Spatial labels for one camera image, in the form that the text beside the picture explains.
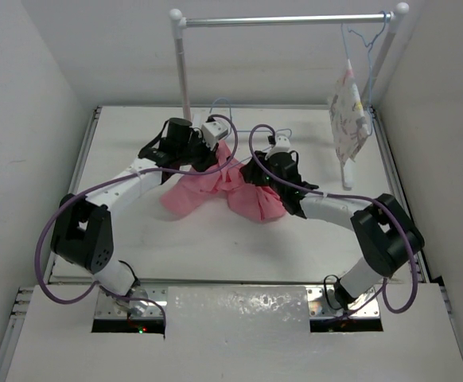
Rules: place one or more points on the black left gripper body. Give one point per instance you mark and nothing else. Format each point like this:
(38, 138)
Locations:
(196, 153)

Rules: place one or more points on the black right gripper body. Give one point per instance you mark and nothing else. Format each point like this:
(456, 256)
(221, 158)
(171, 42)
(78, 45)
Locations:
(255, 178)

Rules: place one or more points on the pink t-shirt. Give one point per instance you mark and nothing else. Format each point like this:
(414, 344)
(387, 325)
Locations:
(256, 203)

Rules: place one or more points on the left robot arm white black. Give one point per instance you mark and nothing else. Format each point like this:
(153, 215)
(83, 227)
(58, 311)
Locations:
(83, 232)

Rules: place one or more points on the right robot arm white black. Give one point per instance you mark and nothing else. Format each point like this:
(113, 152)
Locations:
(387, 236)

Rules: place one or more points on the floral patterned white cloth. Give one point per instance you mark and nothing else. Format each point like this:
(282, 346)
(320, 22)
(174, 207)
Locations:
(349, 124)

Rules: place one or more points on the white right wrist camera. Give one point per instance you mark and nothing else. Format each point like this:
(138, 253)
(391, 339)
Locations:
(279, 143)

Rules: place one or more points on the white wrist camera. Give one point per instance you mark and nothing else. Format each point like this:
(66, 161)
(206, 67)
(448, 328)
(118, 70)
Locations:
(213, 132)
(279, 143)

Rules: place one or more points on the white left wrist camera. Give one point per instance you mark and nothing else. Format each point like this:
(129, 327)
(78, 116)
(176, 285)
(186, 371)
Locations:
(213, 132)

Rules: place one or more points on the white clothes rack with rail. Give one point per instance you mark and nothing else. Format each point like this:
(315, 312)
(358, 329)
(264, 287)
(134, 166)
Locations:
(390, 22)

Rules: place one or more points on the blue wire hanger with cloth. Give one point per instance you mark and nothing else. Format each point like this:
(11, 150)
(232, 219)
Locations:
(373, 67)

